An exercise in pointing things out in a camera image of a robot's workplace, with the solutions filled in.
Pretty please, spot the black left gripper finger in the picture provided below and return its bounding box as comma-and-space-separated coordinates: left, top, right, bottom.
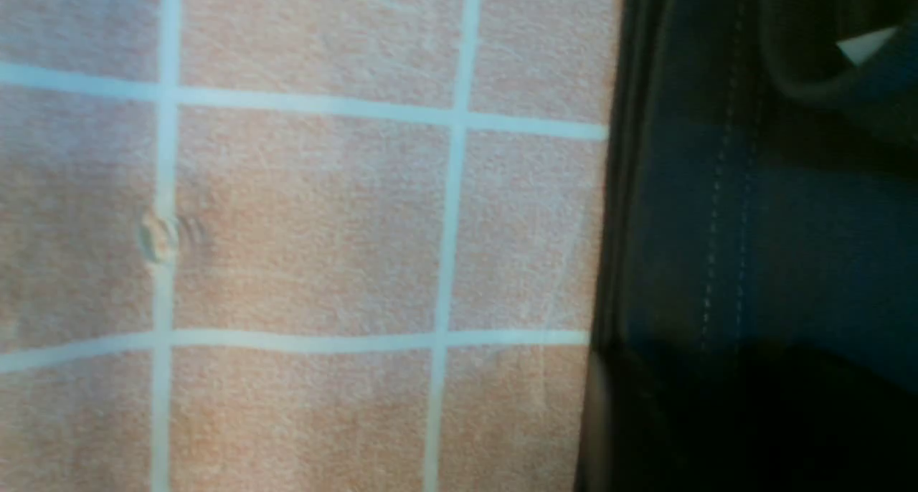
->
574, 343, 916, 491

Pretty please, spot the dark gray long-sleeve shirt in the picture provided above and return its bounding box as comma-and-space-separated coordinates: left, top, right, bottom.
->
588, 0, 917, 394

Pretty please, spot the pink checkered tablecloth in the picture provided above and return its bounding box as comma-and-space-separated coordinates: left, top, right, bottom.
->
2, 0, 623, 491

